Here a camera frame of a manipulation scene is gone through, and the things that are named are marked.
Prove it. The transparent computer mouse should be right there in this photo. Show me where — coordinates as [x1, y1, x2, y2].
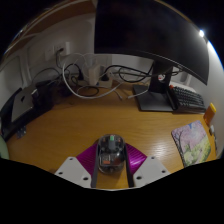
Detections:
[97, 133, 127, 176]

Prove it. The orange jar with yellow lid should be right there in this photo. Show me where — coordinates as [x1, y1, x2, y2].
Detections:
[203, 102, 218, 127]

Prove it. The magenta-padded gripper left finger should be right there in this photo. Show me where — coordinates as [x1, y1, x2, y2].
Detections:
[54, 143, 100, 189]

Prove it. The white wall outlet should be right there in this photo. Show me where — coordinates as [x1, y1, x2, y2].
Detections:
[44, 41, 72, 61]

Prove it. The black cable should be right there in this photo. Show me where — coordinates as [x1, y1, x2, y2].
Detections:
[109, 64, 154, 84]

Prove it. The white cable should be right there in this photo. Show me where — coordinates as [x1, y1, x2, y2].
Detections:
[61, 53, 123, 100]

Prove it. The black mechanical keyboard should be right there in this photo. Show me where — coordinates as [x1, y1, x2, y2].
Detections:
[169, 84, 207, 114]

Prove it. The cherry blossom print mouse pad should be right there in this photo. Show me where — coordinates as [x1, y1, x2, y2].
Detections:
[171, 120, 212, 168]

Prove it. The wooden wall shelf unit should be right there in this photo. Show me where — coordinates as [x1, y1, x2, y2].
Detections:
[6, 0, 98, 58]

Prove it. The black computer monitor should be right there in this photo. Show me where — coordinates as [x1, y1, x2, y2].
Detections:
[93, 0, 210, 113]

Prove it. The white power strip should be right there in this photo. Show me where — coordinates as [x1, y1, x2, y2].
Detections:
[78, 64, 114, 88]

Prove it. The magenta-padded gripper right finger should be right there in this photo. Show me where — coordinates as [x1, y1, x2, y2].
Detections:
[123, 143, 171, 189]

